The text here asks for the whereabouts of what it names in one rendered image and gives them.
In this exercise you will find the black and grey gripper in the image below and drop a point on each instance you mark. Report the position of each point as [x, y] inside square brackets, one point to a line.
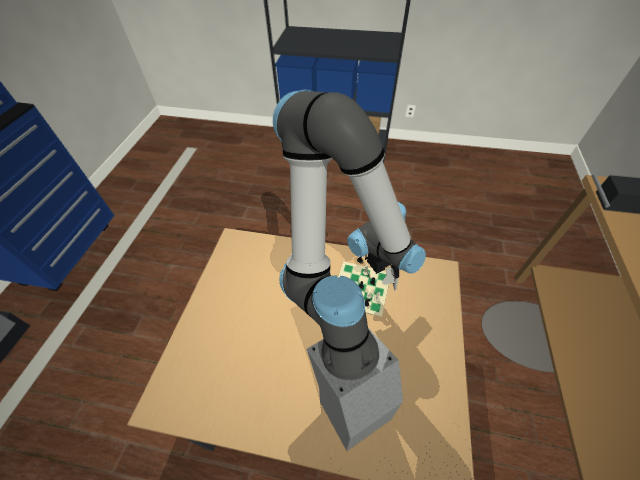
[392, 274]

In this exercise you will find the green and cream chessboard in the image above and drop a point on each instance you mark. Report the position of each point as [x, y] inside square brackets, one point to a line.
[355, 272]

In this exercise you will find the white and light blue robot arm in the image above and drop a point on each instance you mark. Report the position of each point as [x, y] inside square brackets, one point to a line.
[309, 123]

